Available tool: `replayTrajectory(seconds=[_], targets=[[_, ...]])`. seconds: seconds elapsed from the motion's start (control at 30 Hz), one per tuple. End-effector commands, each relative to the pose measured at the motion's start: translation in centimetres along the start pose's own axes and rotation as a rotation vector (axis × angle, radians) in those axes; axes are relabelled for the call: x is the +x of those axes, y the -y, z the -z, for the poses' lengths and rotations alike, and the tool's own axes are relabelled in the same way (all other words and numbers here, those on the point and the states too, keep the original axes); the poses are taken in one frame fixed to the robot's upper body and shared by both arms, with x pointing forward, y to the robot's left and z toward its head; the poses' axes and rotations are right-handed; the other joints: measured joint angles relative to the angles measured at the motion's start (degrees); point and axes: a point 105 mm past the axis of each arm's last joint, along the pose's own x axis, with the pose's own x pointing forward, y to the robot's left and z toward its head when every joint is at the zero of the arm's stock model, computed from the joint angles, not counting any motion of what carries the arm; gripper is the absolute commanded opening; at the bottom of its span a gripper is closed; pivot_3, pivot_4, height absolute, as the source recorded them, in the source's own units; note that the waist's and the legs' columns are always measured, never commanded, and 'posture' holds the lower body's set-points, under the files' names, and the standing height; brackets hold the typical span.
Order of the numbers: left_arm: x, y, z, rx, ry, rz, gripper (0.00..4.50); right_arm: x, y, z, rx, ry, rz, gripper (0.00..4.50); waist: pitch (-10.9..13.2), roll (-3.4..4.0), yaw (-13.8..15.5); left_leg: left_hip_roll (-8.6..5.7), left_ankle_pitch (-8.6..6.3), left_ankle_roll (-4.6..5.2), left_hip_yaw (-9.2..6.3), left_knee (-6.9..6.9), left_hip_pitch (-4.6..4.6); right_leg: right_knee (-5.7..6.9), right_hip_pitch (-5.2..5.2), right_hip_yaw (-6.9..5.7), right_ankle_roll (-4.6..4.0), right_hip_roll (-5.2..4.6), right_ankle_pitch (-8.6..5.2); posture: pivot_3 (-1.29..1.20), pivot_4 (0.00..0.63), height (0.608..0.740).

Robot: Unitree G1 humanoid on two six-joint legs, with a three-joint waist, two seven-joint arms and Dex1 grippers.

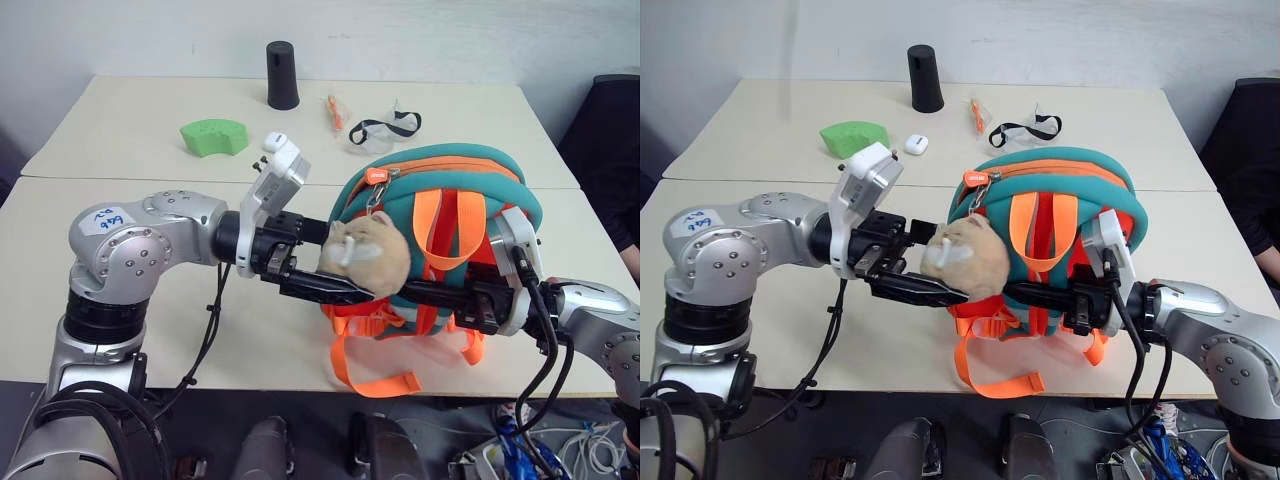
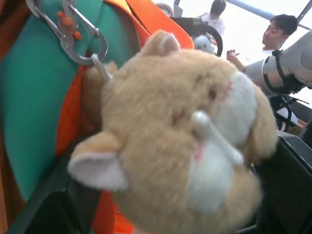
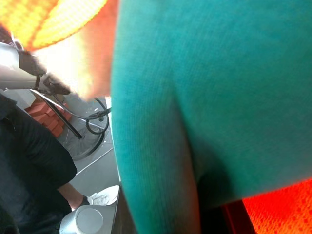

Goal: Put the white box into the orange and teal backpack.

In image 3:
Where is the white gloved hand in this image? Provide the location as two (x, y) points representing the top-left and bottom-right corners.
(87, 185), (120, 207)

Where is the red brick stack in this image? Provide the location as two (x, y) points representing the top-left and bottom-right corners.
(25, 100), (73, 137)

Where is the black metal rod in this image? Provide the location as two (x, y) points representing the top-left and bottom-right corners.
(30, 88), (83, 140)

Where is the black bicycle wheel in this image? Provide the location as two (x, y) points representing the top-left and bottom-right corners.
(58, 97), (112, 161)

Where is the person in black clothes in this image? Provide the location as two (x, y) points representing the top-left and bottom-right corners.
(0, 94), (90, 234)

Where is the silver robot body joint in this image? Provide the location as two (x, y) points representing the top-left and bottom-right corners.
(59, 204), (118, 234)

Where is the teal knitted cloth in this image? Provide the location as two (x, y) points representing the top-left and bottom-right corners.
(0, 0), (312, 234)

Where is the black looped cable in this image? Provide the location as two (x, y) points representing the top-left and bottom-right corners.
(63, 97), (112, 135)

